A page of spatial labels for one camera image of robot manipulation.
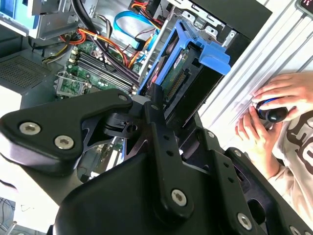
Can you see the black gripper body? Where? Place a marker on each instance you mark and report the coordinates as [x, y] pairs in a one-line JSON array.
[[110, 200]]

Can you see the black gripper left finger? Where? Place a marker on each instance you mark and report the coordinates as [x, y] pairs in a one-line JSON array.
[[63, 115]]

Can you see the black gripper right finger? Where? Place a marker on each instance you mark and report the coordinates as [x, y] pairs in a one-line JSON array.
[[227, 176]]

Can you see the hard disk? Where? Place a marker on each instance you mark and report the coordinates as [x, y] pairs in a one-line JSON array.
[[210, 58]]

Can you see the person left hand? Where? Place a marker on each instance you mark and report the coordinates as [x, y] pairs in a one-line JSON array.
[[254, 134]]

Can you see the person right hand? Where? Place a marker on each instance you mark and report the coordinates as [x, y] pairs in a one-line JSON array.
[[293, 88]]

